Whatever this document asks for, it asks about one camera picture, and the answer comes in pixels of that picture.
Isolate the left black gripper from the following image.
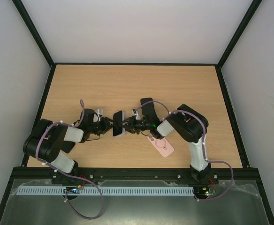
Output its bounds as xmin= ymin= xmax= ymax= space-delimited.
xmin=89 ymin=117 xmax=117 ymax=136

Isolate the lavender phone case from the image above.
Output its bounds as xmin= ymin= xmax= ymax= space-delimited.
xmin=113 ymin=111 xmax=125 ymax=138

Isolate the light blue phone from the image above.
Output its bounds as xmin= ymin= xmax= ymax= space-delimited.
xmin=112 ymin=111 xmax=124 ymax=137

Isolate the black object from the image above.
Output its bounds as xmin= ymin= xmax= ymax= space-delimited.
xmin=61 ymin=141 xmax=76 ymax=154

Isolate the pink phone case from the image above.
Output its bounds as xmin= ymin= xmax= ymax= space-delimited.
xmin=147 ymin=136 xmax=175 ymax=158

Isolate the black phone case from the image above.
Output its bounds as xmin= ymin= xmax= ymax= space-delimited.
xmin=140 ymin=97 xmax=159 ymax=123

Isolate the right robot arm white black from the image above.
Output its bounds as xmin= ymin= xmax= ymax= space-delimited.
xmin=114 ymin=100 xmax=211 ymax=184

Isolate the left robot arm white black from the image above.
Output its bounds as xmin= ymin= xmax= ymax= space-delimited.
xmin=23 ymin=109 xmax=113 ymax=174

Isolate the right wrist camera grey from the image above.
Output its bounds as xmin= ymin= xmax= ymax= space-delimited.
xmin=132 ymin=109 xmax=141 ymax=120

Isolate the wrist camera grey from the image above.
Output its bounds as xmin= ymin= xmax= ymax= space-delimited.
xmin=93 ymin=109 xmax=103 ymax=122
xmin=132 ymin=109 xmax=141 ymax=120

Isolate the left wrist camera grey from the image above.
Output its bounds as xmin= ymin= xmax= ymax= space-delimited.
xmin=93 ymin=109 xmax=103 ymax=122

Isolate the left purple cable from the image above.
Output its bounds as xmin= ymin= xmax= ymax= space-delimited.
xmin=36 ymin=99 xmax=86 ymax=169

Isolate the grey slotted cable duct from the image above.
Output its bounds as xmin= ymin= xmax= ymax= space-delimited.
xmin=15 ymin=186 xmax=194 ymax=196

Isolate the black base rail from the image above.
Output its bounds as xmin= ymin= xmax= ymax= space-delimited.
xmin=9 ymin=167 xmax=261 ymax=186

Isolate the black aluminium frame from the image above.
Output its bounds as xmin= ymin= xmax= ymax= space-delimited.
xmin=0 ymin=0 xmax=274 ymax=225

